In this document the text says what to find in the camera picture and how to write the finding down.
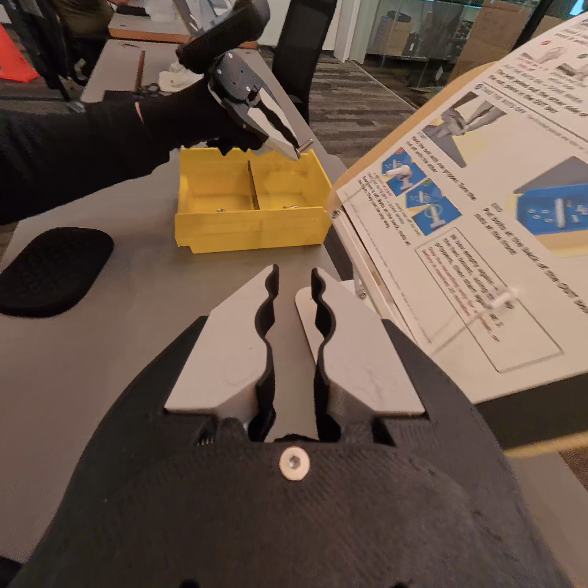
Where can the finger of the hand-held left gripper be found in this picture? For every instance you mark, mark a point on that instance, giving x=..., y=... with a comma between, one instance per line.
x=268, y=135
x=278, y=112

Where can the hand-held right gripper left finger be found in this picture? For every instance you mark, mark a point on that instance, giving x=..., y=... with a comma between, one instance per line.
x=220, y=367

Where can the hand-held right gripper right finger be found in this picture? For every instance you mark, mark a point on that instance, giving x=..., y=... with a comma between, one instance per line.
x=367, y=367

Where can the yellow plastic bin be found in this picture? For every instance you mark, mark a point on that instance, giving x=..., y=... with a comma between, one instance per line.
x=252, y=229

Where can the person's left forearm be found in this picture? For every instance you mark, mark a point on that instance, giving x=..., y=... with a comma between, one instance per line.
x=69, y=156

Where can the person's left hand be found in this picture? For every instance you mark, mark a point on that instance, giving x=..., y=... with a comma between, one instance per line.
x=183, y=115

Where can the black bin divider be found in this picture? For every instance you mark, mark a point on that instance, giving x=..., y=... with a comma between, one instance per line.
x=253, y=183

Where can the black office chair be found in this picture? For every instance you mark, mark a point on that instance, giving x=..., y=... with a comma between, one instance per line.
x=303, y=50

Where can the clear acrylic support leg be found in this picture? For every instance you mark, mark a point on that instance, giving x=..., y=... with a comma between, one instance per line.
x=359, y=285

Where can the white tethered pin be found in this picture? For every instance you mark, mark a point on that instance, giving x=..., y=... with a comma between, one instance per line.
x=503, y=298

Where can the printed instruction sheet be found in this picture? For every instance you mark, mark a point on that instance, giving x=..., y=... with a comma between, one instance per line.
x=505, y=206

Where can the orange cone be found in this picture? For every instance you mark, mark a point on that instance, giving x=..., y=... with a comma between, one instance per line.
x=13, y=59

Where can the cardboard box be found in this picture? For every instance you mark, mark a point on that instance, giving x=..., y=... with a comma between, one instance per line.
x=500, y=27

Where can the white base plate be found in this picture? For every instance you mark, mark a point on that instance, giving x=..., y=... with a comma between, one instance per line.
x=305, y=321

